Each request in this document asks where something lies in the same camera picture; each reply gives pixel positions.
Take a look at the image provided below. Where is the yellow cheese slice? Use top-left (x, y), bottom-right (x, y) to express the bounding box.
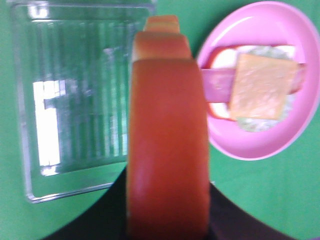
top-left (229, 53), bottom-right (299, 120)

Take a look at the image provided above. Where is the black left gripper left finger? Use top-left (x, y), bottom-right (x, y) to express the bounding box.
top-left (44, 169), bottom-right (129, 240)

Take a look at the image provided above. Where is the bacon strip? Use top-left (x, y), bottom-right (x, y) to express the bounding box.
top-left (288, 63), bottom-right (306, 95)
top-left (200, 68), bottom-right (236, 103)

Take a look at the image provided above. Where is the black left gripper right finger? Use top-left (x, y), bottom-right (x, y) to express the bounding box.
top-left (207, 184), bottom-right (292, 240)

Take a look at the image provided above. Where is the green lettuce leaf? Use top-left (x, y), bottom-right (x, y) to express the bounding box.
top-left (236, 45), bottom-right (296, 133)

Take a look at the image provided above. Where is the clear left plastic container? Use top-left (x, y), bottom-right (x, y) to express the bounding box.
top-left (8, 0), bottom-right (157, 203)

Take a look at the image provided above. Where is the bread slice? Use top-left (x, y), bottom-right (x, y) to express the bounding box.
top-left (126, 15), bottom-right (210, 240)
top-left (204, 45), bottom-right (283, 121)

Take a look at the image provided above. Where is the pink round plate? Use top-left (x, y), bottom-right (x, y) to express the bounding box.
top-left (197, 1), bottom-right (320, 161)

